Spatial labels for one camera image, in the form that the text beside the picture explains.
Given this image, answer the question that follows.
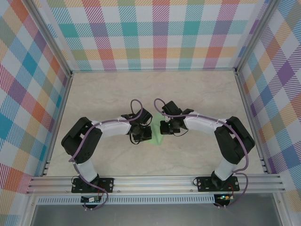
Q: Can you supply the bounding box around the light green paper sheet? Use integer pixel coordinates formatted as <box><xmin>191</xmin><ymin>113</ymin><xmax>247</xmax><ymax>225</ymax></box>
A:
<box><xmin>147</xmin><ymin>112</ymin><xmax>166</xmax><ymax>145</ymax></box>

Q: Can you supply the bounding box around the grey metal panel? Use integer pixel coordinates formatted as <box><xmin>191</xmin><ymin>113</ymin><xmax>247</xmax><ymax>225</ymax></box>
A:
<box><xmin>30</xmin><ymin>204</ymin><xmax>283</xmax><ymax>226</ymax></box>

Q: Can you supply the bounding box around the small black circuit board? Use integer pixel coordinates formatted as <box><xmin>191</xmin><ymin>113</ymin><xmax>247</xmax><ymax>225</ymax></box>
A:
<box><xmin>81</xmin><ymin>196</ymin><xmax>102</xmax><ymax>203</ymax></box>

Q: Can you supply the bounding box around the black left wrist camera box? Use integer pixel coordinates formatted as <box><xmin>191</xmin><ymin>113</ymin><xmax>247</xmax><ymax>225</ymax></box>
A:
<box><xmin>134</xmin><ymin>108</ymin><xmax>152</xmax><ymax>126</ymax></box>

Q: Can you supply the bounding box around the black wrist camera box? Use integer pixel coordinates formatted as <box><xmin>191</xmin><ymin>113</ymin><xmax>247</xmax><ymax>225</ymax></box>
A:
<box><xmin>134</xmin><ymin>108</ymin><xmax>152</xmax><ymax>126</ymax></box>
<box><xmin>161</xmin><ymin>101</ymin><xmax>183</xmax><ymax>116</ymax></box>

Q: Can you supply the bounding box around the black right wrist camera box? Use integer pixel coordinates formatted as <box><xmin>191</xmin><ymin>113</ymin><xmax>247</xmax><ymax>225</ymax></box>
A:
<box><xmin>161</xmin><ymin>101</ymin><xmax>183</xmax><ymax>116</ymax></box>

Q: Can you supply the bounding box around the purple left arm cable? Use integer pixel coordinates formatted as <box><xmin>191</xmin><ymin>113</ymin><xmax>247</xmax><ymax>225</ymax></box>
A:
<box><xmin>68</xmin><ymin>99</ymin><xmax>143</xmax><ymax>211</ymax></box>

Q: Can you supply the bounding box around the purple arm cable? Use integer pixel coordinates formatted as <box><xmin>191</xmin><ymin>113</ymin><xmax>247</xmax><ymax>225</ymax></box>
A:
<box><xmin>154</xmin><ymin>98</ymin><xmax>249</xmax><ymax>210</ymax></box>
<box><xmin>68</xmin><ymin>99</ymin><xmax>143</xmax><ymax>211</ymax></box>

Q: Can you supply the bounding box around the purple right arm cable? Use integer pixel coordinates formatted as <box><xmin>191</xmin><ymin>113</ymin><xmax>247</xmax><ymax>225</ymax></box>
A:
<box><xmin>154</xmin><ymin>98</ymin><xmax>249</xmax><ymax>210</ymax></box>

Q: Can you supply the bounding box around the wide slotted aluminium base rail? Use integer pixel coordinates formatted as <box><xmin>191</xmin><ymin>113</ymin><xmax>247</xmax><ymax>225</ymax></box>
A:
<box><xmin>25</xmin><ymin>173</ymin><xmax>286</xmax><ymax>195</ymax></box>

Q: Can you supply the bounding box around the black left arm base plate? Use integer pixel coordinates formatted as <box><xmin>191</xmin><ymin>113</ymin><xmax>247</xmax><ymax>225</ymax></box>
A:
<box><xmin>71</xmin><ymin>178</ymin><xmax>115</xmax><ymax>194</ymax></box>

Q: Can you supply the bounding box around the perforated grey cable tray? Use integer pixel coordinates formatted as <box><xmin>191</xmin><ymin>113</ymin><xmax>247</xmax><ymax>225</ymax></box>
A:
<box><xmin>37</xmin><ymin>194</ymin><xmax>216</xmax><ymax>205</ymax></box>

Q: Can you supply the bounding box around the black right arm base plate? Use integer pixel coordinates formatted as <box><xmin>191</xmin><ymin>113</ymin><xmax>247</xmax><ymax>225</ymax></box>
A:
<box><xmin>196</xmin><ymin>176</ymin><xmax>240</xmax><ymax>193</ymax></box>

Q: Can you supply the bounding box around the aluminium side rail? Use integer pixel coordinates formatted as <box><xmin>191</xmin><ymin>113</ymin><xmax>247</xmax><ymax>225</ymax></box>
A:
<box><xmin>235</xmin><ymin>72</ymin><xmax>270</xmax><ymax>174</ymax></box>
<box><xmin>41</xmin><ymin>72</ymin><xmax>74</xmax><ymax>177</ymax></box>

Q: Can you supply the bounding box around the aluminium frame post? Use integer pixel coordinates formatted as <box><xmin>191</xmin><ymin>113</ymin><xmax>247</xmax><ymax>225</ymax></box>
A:
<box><xmin>27</xmin><ymin>0</ymin><xmax>73</xmax><ymax>77</ymax></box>
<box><xmin>234</xmin><ymin>0</ymin><xmax>282</xmax><ymax>76</ymax></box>

